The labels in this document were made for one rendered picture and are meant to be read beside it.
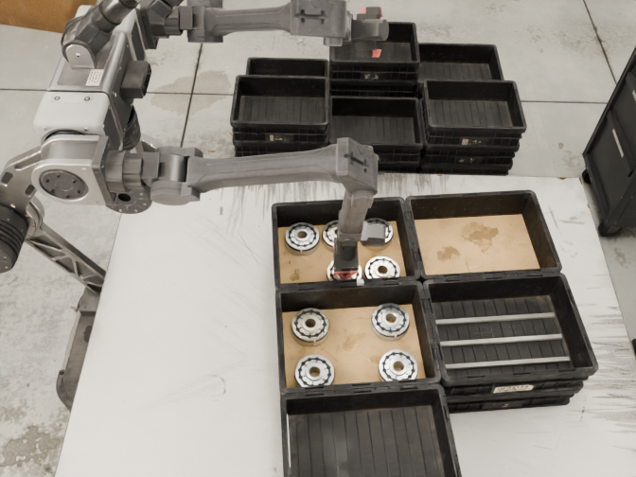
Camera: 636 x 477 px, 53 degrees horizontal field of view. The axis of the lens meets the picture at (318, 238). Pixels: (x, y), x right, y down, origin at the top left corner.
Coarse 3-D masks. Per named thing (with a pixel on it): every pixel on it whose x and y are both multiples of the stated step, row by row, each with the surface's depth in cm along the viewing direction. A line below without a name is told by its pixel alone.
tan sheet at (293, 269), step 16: (320, 240) 195; (288, 256) 192; (304, 256) 192; (320, 256) 192; (368, 256) 192; (400, 256) 192; (288, 272) 188; (304, 272) 189; (320, 272) 189; (400, 272) 189
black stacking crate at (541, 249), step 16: (416, 208) 196; (432, 208) 197; (448, 208) 198; (464, 208) 198; (480, 208) 199; (496, 208) 200; (512, 208) 200; (528, 208) 197; (528, 224) 198; (544, 240) 187; (544, 256) 187
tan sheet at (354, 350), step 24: (288, 312) 180; (336, 312) 181; (360, 312) 181; (408, 312) 181; (288, 336) 176; (336, 336) 176; (360, 336) 176; (408, 336) 176; (288, 360) 172; (336, 360) 172; (360, 360) 172; (288, 384) 168
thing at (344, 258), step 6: (336, 240) 179; (336, 246) 174; (336, 252) 175; (342, 252) 172; (348, 252) 172; (354, 252) 173; (336, 258) 175; (342, 258) 175; (348, 258) 174; (354, 258) 176; (336, 264) 174; (342, 264) 174; (348, 264) 174; (354, 264) 174; (336, 270) 175; (354, 270) 175
